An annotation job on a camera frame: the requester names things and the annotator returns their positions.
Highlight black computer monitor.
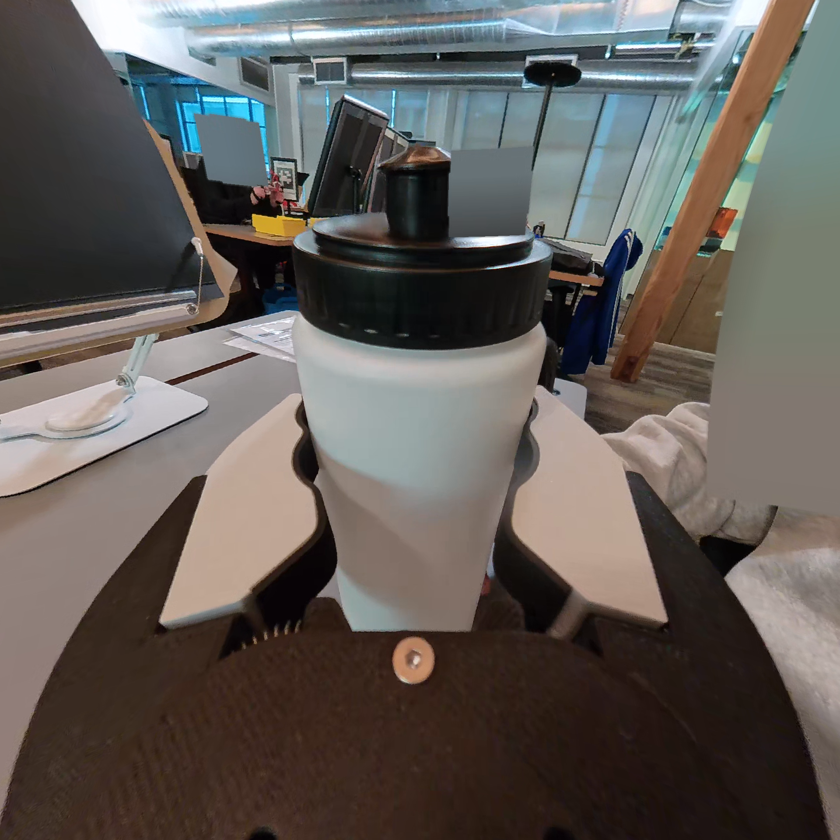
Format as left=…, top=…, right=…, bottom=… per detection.
left=307, top=94, right=389, bottom=217
left=366, top=126, right=416, bottom=214

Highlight person's white sweatshirt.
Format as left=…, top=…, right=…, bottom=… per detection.
left=602, top=402, right=840, bottom=840

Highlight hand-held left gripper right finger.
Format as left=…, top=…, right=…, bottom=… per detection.
left=492, top=387, right=669, bottom=641

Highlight wooden document stand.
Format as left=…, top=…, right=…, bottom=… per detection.
left=0, top=118, right=238, bottom=497

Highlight white paper sheets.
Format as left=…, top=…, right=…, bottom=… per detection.
left=222, top=314, right=298, bottom=363

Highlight silver air duct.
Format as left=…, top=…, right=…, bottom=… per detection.
left=134, top=0, right=719, bottom=89

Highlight blue jacket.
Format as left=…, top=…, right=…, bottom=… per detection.
left=561, top=228, right=644, bottom=378

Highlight black floor lamp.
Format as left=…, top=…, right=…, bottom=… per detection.
left=523, top=55, right=580, bottom=173

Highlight slanted wooden post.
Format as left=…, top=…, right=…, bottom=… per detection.
left=610, top=0, right=818, bottom=383

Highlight yellow box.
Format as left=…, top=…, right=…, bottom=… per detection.
left=252, top=211, right=311, bottom=238

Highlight wooden office desk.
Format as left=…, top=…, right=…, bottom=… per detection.
left=203, top=223, right=296, bottom=249

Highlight white water bottle black cap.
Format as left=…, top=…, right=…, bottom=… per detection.
left=292, top=146, right=553, bottom=634

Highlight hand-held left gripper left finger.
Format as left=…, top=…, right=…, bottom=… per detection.
left=159, top=394, right=340, bottom=632

